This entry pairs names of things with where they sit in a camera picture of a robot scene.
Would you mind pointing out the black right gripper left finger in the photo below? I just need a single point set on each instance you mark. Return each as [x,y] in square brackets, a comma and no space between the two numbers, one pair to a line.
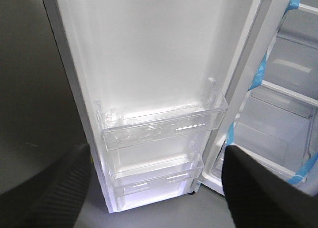
[53,198]

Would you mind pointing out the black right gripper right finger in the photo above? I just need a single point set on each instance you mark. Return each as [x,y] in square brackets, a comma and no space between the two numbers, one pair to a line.
[257,198]

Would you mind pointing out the fridge body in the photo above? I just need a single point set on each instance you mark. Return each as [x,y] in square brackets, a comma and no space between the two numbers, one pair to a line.
[274,118]

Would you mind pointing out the open fridge door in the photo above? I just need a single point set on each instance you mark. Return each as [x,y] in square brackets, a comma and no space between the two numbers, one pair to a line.
[147,54]

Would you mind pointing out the clear middle door bin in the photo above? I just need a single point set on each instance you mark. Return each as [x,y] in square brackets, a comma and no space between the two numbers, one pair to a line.
[121,128]

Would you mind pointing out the clear door bin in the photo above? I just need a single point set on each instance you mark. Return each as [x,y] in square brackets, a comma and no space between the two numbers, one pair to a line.
[121,128]
[147,169]

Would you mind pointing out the clear lower door bin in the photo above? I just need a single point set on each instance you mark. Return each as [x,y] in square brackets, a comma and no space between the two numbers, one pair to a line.
[147,169]

